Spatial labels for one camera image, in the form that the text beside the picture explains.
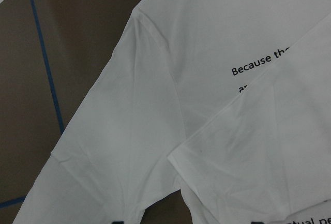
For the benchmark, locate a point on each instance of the white long-sleeve printed shirt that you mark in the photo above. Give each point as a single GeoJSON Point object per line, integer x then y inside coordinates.
{"type": "Point", "coordinates": [177, 63]}

